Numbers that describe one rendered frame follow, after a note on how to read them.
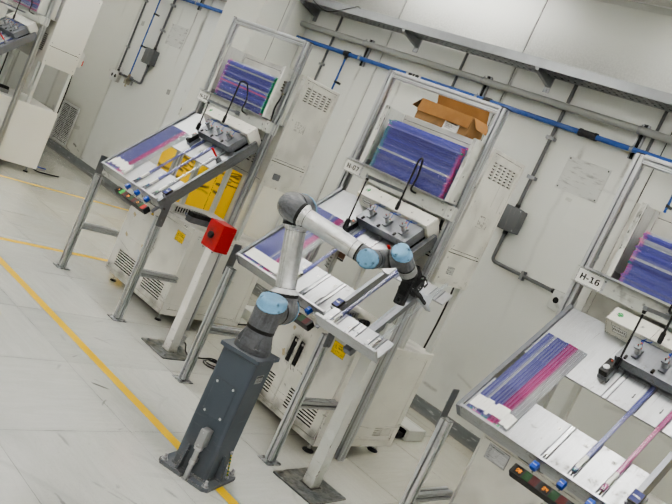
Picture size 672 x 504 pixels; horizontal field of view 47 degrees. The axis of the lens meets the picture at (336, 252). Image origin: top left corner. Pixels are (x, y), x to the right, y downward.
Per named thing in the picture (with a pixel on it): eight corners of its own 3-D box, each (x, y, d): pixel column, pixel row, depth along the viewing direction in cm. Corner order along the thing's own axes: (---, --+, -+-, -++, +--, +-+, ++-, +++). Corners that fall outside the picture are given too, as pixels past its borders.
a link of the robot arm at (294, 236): (257, 323, 313) (281, 189, 311) (272, 320, 327) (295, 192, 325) (285, 329, 309) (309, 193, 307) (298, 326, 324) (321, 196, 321)
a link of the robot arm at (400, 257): (389, 241, 302) (411, 240, 299) (395, 258, 310) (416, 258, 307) (387, 257, 297) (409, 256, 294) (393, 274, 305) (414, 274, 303)
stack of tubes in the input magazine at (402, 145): (441, 198, 371) (465, 146, 368) (367, 164, 404) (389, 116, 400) (454, 204, 380) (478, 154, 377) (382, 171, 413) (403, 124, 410)
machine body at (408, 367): (307, 457, 375) (360, 343, 367) (225, 385, 420) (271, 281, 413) (386, 456, 424) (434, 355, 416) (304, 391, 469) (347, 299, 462)
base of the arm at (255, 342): (257, 359, 297) (268, 336, 296) (226, 341, 303) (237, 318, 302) (275, 356, 311) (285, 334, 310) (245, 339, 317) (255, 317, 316)
